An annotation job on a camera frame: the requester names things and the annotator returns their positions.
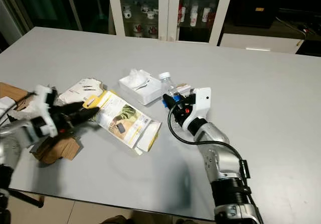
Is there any yellow printed plastic package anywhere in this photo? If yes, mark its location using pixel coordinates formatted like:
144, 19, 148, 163
83, 89, 163, 156

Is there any small white brown wrapper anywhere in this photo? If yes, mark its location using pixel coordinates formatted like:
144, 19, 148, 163
176, 83, 192, 94

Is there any white printed paper bag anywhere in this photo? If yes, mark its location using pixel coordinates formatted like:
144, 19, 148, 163
57, 77, 106, 107

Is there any white square takeaway box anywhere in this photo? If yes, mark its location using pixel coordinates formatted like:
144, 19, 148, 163
118, 69, 166, 106

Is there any brown torn cardboard piece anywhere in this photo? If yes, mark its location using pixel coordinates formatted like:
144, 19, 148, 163
31, 135, 81, 165

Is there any crumpled white tissue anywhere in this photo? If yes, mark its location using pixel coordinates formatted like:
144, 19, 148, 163
128, 68, 151, 89

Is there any white paper sheet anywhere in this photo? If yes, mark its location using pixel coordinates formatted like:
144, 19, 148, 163
0, 95, 17, 130

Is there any brown flat cardboard sheet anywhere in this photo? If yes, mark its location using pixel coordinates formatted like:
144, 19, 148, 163
0, 81, 29, 104

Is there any white glass door cabinet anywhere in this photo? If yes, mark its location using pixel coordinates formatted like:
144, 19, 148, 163
106, 0, 236, 45

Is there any white low counter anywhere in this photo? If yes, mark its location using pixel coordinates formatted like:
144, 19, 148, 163
218, 32, 307, 55

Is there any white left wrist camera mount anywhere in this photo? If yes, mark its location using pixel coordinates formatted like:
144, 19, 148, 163
33, 84, 62, 138

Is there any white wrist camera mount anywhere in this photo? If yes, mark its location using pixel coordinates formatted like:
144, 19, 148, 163
192, 87, 213, 123
33, 84, 62, 138

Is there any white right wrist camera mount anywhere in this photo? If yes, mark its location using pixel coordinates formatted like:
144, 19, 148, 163
192, 87, 213, 123

